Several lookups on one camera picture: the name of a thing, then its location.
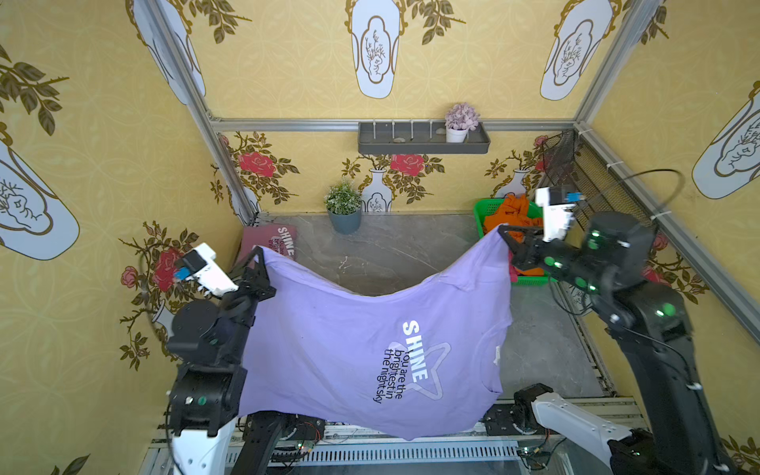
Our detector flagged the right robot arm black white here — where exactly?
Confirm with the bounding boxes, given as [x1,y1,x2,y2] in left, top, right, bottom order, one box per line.
[494,212,739,474]

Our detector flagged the orange t-shirt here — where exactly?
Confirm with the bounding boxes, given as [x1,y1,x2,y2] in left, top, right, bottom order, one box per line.
[481,194,544,283]

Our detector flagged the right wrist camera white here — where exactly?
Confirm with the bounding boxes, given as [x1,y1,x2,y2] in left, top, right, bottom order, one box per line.
[534,184,586,243]

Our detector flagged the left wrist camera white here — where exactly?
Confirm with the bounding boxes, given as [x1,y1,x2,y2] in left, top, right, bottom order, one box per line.
[174,243,239,298]

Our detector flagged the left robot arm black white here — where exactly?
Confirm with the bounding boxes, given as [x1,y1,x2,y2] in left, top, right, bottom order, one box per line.
[164,243,276,474]

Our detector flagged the green plastic basket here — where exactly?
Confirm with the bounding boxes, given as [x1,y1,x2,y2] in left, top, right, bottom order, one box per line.
[473,198,551,287]

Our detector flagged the purple flower white pot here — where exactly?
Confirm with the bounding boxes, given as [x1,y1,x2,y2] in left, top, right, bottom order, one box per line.
[445,103,480,144]

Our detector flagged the grey wall shelf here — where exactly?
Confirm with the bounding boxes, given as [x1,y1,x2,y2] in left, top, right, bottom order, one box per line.
[357,121,492,156]

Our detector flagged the purple t-shirt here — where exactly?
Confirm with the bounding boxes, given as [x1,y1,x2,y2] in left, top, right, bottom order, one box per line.
[239,233,513,440]

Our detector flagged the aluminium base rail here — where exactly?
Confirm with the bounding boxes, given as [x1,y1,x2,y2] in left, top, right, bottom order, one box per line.
[141,399,654,475]

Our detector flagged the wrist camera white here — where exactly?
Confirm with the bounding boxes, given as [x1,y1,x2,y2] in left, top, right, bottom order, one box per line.
[534,184,586,243]
[174,243,239,298]

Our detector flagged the green plant blue pot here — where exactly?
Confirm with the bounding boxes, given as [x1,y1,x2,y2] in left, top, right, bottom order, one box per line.
[325,180,363,235]

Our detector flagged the black wire mesh basket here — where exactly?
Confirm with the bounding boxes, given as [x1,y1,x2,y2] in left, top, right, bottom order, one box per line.
[534,131,659,245]

